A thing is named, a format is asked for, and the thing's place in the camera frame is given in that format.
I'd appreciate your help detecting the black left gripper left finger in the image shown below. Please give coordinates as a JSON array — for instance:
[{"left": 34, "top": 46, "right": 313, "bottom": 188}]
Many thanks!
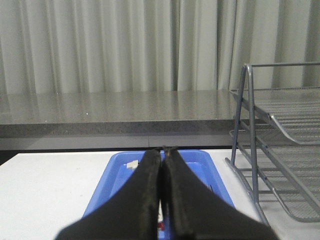
[{"left": 56, "top": 148, "right": 161, "bottom": 240}]

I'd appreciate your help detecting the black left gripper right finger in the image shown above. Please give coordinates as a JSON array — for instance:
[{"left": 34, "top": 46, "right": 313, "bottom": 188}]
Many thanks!
[{"left": 161, "top": 147, "right": 278, "bottom": 240}]

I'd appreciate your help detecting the mesh tray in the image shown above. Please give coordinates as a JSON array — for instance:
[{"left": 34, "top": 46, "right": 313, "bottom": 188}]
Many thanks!
[
  {"left": 233, "top": 115, "right": 320, "bottom": 191},
  {"left": 229, "top": 86, "right": 320, "bottom": 145},
  {"left": 226, "top": 130, "right": 320, "bottom": 223}
]

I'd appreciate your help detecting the red emergency stop button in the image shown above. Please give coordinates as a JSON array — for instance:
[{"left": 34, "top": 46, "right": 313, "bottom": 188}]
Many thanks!
[{"left": 157, "top": 220, "right": 165, "bottom": 231}]

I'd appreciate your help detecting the blue plastic tray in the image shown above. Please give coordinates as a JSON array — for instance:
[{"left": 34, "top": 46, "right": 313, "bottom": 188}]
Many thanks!
[{"left": 82, "top": 149, "right": 236, "bottom": 240}]

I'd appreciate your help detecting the white circuit breaker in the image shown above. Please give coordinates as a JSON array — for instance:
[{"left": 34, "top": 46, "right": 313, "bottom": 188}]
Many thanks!
[{"left": 126, "top": 160, "right": 139, "bottom": 171}]

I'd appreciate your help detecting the grey pleated curtain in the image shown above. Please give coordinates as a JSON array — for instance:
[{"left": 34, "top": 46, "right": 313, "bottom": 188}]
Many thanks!
[{"left": 0, "top": 0, "right": 320, "bottom": 94}]

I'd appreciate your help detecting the grey metal rack frame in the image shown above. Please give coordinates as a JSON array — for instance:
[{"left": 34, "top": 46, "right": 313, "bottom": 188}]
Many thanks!
[{"left": 224, "top": 62, "right": 320, "bottom": 226}]

